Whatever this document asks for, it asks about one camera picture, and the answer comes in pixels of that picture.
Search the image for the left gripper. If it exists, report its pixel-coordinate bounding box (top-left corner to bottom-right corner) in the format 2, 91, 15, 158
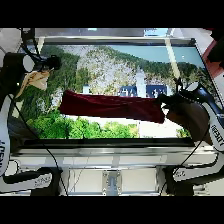
44, 54, 63, 71

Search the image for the red garment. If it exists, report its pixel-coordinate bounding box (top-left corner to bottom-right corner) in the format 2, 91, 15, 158
58, 89, 167, 125

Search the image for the black garment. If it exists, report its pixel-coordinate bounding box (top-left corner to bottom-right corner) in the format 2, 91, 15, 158
207, 29, 224, 64

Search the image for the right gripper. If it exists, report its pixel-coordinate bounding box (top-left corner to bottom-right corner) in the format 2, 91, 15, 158
157, 92, 180, 109

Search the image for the cream garment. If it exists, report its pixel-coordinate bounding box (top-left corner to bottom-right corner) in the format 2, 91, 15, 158
14, 69, 52, 100

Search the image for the brown garment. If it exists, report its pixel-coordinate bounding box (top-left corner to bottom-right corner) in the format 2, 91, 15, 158
165, 99, 214, 146

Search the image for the black cable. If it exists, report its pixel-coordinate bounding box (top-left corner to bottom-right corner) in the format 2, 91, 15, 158
159, 131, 209, 197
9, 94, 69, 197

